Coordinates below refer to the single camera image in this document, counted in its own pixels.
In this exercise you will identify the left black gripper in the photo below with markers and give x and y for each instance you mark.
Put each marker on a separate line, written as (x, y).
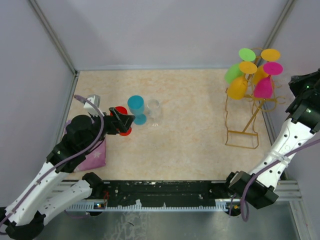
(126, 121)

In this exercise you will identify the red plastic wine glass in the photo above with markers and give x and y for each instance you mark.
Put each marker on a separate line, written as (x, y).
(123, 111)

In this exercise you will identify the blue plastic wine glass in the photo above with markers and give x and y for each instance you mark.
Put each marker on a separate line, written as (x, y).
(136, 106)

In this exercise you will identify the clear wine glass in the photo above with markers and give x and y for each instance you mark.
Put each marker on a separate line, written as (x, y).
(154, 111)

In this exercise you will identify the orange wine glass front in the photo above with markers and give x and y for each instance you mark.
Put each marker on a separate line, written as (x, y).
(238, 87)

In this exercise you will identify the orange wine glass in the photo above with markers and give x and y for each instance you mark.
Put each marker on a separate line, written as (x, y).
(270, 68)
(238, 87)

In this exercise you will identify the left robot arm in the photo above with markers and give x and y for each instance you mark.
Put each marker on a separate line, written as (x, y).
(27, 216)

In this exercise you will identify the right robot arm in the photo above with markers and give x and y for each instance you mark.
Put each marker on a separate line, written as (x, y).
(257, 187)

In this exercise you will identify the green plastic wine glass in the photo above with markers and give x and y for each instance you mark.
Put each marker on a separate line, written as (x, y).
(246, 55)

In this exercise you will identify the pink plastic wine glass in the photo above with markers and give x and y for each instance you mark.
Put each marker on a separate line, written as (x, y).
(264, 89)

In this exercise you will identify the orange wine glass back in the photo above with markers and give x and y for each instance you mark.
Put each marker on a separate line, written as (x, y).
(270, 68)

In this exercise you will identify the purple printed cloth bag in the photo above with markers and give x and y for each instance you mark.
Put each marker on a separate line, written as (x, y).
(96, 158)

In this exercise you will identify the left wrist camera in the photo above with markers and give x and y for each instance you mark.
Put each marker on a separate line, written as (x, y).
(95, 100)

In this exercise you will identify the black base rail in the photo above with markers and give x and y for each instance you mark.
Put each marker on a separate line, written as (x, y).
(192, 193)

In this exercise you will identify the gold wire glass rack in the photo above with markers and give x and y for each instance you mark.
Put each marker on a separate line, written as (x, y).
(263, 105)

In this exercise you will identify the white toothed cable duct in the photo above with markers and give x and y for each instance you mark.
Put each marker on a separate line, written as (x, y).
(96, 206)

